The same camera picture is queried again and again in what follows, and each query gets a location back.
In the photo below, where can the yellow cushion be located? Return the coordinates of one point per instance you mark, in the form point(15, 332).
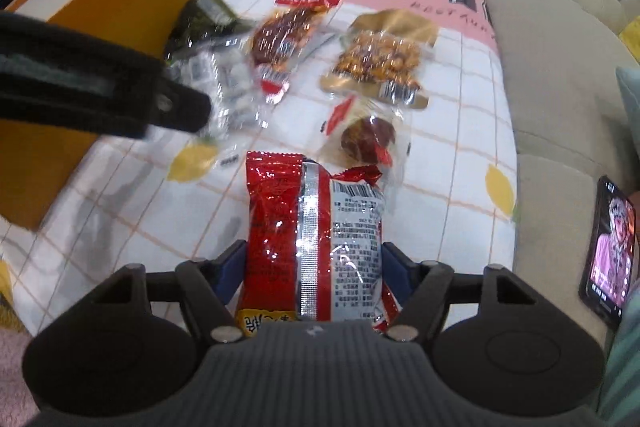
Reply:
point(634, 32)

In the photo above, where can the teal striped cloth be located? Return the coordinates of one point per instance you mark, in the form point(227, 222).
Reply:
point(622, 367)

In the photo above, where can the printed pink and white tablecloth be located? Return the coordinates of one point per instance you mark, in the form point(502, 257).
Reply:
point(440, 132)

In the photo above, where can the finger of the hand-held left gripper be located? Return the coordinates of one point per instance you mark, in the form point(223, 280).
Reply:
point(180, 107)

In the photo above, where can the black smartphone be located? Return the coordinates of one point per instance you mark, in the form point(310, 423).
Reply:
point(607, 257)

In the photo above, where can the gold peanut snack packet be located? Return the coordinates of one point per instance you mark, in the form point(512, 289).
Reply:
point(375, 57)

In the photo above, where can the red foil snack packet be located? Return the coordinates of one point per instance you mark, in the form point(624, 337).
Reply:
point(280, 232)

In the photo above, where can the red label meat snack packet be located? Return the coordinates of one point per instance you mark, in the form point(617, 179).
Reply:
point(280, 37)

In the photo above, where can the beige sofa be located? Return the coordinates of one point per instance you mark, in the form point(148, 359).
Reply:
point(550, 72)

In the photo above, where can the dark green snack packet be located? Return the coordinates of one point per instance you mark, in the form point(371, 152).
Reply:
point(210, 14)

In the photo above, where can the orange cardboard box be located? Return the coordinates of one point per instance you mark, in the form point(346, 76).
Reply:
point(30, 172)

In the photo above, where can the clear packet with brown ball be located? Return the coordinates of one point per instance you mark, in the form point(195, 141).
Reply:
point(367, 137)

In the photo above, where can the clear packet of white candies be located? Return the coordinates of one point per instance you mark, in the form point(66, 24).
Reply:
point(235, 82)

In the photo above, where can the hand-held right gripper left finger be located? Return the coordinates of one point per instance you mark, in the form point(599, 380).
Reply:
point(231, 274)

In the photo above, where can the light blue cushion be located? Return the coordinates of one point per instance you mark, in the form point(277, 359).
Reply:
point(631, 94)

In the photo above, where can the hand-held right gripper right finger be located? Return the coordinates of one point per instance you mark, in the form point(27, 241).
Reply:
point(396, 268)

